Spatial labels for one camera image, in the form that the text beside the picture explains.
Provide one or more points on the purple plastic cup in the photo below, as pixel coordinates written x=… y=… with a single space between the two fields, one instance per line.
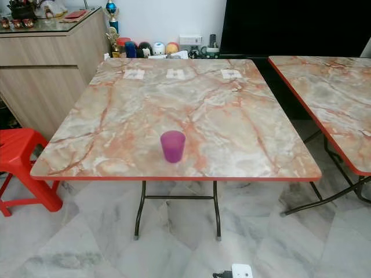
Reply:
x=173 y=147

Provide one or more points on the red plastic stool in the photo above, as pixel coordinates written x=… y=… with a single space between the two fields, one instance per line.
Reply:
x=20 y=147

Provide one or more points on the light wooden cabinet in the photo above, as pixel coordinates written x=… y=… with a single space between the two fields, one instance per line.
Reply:
x=46 y=72

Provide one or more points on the dark ornament figurine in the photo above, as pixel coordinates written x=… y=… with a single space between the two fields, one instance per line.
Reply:
x=23 y=10

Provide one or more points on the white ornament figurine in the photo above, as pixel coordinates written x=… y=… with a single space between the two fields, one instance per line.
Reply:
x=52 y=8

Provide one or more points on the flat red box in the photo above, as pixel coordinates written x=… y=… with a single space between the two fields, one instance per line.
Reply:
x=75 y=14

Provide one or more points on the white paper label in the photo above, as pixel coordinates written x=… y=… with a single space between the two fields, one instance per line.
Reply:
x=134 y=74
x=175 y=73
x=231 y=73

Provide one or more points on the small gold trophy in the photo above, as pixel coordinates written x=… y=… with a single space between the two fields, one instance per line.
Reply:
x=112 y=39

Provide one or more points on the red-lidded jar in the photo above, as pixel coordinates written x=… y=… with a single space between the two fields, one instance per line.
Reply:
x=123 y=43

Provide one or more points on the blue jar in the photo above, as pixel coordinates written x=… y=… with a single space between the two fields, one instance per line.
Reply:
x=131 y=50

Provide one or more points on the black round toy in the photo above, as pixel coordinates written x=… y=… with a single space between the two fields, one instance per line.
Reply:
x=144 y=49

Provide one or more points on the blue trophy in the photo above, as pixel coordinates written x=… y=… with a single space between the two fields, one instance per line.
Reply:
x=111 y=9

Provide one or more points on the marble pattern folding table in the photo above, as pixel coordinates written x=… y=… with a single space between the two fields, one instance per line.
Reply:
x=179 y=110
x=336 y=98

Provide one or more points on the white round toy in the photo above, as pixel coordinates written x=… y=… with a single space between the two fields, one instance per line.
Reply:
x=158 y=48

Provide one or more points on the white loose papers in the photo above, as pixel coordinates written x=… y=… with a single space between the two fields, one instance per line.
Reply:
x=174 y=55

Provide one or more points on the orange yellow round toy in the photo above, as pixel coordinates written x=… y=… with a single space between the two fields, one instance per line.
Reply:
x=171 y=48

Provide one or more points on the green white toy car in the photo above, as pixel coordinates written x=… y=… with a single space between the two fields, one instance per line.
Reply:
x=210 y=51

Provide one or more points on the white wall socket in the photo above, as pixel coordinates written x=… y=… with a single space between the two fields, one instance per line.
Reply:
x=190 y=40

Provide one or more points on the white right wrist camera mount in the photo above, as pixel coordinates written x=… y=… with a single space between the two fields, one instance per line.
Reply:
x=242 y=271

